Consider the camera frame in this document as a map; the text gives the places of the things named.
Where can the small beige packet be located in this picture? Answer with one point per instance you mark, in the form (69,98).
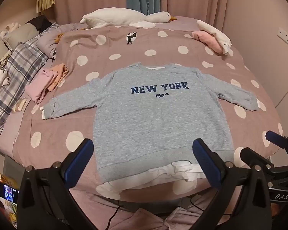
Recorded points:
(19,104)

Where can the light pink folded garment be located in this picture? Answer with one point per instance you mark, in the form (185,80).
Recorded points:
(38,88)

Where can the pink polka dot bedspread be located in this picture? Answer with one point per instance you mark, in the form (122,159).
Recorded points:
(91,43)

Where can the white goose plush toy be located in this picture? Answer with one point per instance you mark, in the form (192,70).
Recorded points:
(115,16)

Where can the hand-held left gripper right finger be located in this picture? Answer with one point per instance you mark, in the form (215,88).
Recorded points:
(206,165)

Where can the person's pink pants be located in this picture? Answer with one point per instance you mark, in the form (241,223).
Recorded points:
(144,220)

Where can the dark cloth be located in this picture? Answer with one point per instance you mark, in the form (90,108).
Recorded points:
(39,22)

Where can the phone with lit screen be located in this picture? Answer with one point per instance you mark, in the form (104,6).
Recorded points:
(8,191)

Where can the small white plush toy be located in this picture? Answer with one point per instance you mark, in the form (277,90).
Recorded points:
(2,33)

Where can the plaid blanket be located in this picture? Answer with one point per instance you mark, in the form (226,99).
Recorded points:
(21,62)

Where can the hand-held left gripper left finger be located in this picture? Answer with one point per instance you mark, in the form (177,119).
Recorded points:
(79,163)

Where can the white folded garment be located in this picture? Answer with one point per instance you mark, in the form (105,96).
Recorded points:
(216,32)

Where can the grey pillow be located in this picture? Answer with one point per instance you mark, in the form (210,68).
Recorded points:
(21,32)

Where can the yellow packet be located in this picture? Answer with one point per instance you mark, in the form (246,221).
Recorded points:
(10,216)

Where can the white wall socket strip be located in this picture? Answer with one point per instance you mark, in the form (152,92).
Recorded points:
(286,37)

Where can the grey printed sweatshirt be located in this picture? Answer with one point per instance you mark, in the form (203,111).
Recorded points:
(146,115)

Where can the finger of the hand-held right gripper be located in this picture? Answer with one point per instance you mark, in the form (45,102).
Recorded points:
(253,157)
(274,137)

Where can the salmon pink folded garment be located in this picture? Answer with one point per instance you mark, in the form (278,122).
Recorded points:
(206,38)

